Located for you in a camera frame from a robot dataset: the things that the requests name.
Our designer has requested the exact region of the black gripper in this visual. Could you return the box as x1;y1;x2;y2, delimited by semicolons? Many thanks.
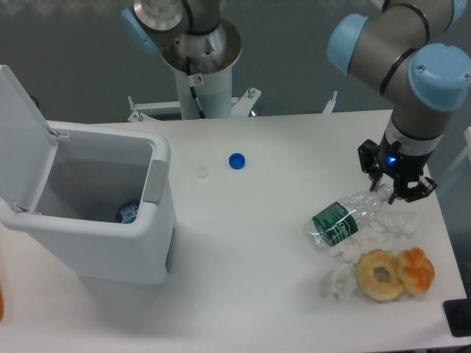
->
358;133;437;204

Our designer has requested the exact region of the clear green-label plastic bottle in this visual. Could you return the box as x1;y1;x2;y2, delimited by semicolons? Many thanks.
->
302;184;392;248

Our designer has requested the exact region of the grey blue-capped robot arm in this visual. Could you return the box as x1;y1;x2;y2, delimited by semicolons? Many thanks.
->
121;1;470;202

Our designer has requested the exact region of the blue bottle cap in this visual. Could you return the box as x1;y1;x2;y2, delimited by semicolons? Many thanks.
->
228;152;246;170

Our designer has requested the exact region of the white bottle cap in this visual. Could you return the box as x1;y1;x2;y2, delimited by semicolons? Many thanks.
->
194;165;209;179

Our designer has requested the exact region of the white trash can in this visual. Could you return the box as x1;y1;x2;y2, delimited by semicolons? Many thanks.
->
1;122;176;285

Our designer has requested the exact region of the white trash can lid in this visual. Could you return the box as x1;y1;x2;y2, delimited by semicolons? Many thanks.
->
1;65;68;212

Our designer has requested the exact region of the large crumpled white tissue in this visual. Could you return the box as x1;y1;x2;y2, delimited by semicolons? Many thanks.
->
329;211;419;265

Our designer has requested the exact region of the orange glazed bread roll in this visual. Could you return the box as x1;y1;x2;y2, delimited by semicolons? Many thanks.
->
397;247;435;295

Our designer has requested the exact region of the small crumpled white tissue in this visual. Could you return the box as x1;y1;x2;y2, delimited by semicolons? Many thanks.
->
320;263;357;303

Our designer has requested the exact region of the black device at edge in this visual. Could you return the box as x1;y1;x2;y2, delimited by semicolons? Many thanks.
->
442;299;470;338

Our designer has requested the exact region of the orange object at edge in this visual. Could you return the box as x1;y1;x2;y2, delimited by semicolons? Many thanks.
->
0;276;5;322

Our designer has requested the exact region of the golden ring donut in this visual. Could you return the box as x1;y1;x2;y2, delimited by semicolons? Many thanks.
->
355;251;404;302

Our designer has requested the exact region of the white metal base frame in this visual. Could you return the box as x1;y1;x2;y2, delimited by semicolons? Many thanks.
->
127;87;340;123

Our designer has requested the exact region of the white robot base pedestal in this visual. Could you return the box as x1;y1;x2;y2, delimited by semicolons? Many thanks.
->
160;19;241;120

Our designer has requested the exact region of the black cable on pedestal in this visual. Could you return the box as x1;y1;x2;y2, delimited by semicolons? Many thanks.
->
185;55;207;119

